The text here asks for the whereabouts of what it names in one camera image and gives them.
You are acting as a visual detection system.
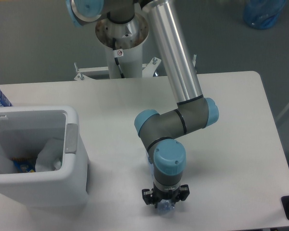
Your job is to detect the blue snack wrapper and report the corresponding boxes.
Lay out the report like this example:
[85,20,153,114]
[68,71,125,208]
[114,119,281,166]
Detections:
[11,157,36,173]

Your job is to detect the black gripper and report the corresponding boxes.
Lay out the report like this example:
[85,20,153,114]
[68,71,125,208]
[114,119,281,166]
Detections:
[142,184,190,208]

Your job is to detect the clear crushed plastic bottle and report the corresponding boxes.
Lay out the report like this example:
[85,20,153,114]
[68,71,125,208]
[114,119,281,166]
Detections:
[144,154,176,215]

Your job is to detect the white open trash can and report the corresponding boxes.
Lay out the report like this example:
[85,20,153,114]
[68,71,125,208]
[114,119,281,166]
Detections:
[0,106,89,207]

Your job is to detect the blue plastic bag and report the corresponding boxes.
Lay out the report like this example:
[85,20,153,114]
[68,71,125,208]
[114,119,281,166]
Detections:
[243,0,288,30]

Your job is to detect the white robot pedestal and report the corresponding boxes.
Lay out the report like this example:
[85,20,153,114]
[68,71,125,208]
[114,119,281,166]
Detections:
[73,12,198,81]

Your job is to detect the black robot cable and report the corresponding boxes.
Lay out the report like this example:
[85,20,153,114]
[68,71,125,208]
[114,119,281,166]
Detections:
[112,37,126,79]

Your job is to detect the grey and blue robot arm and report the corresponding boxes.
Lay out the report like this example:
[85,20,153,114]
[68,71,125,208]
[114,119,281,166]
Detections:
[66,0,219,212]

